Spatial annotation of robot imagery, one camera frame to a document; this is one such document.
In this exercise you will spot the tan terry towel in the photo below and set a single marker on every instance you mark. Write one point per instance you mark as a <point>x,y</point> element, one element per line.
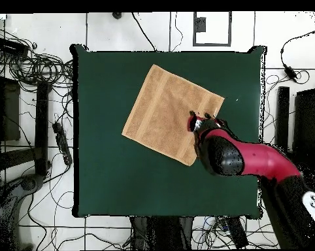
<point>162,112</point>

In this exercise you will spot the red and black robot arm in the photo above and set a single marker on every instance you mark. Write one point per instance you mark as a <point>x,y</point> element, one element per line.
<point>251,157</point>

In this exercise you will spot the flat black adapter box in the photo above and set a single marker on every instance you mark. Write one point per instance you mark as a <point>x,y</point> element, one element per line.
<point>11,47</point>

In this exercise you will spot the black upright bar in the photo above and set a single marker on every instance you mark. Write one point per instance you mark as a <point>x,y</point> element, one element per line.
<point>282,117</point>

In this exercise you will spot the dark grey square plate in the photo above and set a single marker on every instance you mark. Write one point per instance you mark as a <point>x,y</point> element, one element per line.
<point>201,24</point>

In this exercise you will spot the black power brick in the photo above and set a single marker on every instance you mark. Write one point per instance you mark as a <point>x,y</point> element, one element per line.
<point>290,72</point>

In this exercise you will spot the dark green table cloth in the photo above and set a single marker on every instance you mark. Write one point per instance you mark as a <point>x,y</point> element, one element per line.
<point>121,183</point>

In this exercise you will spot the short black power strip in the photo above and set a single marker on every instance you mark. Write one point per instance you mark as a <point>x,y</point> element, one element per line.
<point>238,232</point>

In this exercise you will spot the small black round foot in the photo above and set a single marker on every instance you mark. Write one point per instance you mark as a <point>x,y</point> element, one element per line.
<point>117,15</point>

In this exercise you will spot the long black power strip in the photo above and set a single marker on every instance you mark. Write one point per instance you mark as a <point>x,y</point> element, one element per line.
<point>62,143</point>

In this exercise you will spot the dark chair base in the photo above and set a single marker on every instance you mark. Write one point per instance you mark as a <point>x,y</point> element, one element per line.
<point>29,184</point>

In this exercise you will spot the black metal stand frame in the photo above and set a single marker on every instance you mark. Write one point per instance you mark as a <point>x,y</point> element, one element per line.
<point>41,125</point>
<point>307,125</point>

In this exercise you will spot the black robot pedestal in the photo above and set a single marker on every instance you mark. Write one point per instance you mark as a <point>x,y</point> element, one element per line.
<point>160,232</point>

